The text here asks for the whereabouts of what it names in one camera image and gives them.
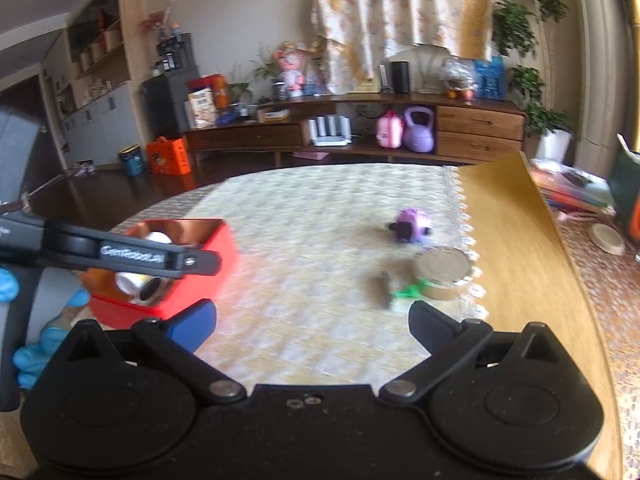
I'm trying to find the orange gift box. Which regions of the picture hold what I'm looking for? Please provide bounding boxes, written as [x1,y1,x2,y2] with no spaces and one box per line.
[202,73,229,111]

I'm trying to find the blue picture box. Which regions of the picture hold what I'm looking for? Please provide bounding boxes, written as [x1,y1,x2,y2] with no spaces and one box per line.
[473,55,505,100]

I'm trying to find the wooden cabinet drawer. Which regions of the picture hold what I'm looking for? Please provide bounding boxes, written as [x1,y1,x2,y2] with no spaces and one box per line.
[435,131,524,162]
[435,105,526,141]

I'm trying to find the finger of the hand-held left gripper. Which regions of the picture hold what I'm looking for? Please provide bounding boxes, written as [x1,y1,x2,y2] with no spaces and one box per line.
[42,220,223,278]

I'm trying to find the white wifi router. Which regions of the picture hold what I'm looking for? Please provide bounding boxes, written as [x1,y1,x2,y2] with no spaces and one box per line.
[308,114,351,148]

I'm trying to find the blue bucket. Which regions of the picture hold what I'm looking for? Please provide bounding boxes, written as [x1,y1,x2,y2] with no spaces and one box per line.
[118,144,146,178]

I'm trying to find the tall potted plant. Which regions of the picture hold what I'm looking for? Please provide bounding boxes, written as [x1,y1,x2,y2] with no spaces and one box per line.
[492,0,574,162]

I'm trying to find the dark tall cabinet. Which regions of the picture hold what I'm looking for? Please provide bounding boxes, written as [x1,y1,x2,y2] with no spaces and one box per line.
[141,32,201,137]

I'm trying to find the wooden tv cabinet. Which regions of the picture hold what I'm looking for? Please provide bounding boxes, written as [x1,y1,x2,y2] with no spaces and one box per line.
[182,92,529,167]

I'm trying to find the green and orange storage bag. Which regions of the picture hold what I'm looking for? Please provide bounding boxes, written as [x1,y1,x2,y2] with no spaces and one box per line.
[607,134,640,242]

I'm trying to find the floral cover cloth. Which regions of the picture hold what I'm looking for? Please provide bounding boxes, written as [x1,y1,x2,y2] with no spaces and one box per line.
[309,0,507,94]

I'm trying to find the person's left hand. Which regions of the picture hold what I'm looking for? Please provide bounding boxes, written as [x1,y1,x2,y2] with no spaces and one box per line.
[0,267,91,391]

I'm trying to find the purple kettlebell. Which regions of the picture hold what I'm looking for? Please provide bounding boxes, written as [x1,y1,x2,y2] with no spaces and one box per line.
[402,106,436,154]

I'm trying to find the wooden wall shelf unit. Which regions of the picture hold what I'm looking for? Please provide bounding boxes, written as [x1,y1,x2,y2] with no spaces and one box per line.
[41,0,147,167]

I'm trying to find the yellow wood grain mat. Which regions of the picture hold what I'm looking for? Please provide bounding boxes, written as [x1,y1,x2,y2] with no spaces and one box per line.
[456,151,623,480]

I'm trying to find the printed snack box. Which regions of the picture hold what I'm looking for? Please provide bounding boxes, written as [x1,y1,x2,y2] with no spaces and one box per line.
[187,88,217,130]

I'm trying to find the small potted green plant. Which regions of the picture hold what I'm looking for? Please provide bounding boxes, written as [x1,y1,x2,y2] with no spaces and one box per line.
[249,44,282,102]

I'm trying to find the plastic bag of fruit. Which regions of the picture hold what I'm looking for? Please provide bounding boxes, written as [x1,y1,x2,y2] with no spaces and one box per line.
[442,57,476,101]

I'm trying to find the white bottle with yellow label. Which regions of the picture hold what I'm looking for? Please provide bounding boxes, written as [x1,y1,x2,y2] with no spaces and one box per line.
[116,230,174,295]

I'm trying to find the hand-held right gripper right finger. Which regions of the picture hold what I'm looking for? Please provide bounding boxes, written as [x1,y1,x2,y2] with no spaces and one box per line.
[380,301,576,405]

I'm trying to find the beige window curtain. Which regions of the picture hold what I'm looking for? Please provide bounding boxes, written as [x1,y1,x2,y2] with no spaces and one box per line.
[569,0,632,162]

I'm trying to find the white framed sunglasses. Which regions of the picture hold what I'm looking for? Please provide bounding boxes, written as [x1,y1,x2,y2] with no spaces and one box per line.
[139,278,175,307]

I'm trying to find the orange paper bag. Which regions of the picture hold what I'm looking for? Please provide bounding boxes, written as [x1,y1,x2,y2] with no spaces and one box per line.
[146,137,194,176]

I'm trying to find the round metal tin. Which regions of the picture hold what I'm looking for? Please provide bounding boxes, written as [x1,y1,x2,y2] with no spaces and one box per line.
[414,246,474,302]

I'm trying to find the black speaker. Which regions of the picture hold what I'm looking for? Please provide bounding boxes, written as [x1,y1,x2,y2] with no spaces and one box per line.
[389,61,411,95]

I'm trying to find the stack of books and bags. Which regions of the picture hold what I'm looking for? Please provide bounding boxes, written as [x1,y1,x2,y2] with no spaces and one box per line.
[529,158,617,217]

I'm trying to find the red plastic bin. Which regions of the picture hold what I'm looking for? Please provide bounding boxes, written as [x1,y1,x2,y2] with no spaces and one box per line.
[82,218,237,329]

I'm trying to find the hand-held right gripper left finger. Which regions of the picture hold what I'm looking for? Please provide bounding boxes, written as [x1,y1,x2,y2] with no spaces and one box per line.
[57,299,246,405]

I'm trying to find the cream quilted table cloth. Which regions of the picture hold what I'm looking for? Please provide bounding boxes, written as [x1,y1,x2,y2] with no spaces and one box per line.
[107,164,483,386]

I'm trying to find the white round lid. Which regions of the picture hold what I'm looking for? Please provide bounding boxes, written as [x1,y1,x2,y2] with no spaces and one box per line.
[588,223,626,257]

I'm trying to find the pink toy suitcase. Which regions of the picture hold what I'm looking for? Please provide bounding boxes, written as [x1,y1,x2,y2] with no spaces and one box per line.
[375,111,405,149]

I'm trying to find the small green plastic piece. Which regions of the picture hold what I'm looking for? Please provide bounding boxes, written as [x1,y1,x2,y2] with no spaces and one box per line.
[391,281,427,300]

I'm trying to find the pink doll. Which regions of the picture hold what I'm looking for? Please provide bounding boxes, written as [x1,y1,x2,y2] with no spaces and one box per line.
[273,42,307,99]

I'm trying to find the purple sheep toy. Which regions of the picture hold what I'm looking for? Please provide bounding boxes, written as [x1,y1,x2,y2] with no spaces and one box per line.
[389,207,434,246]

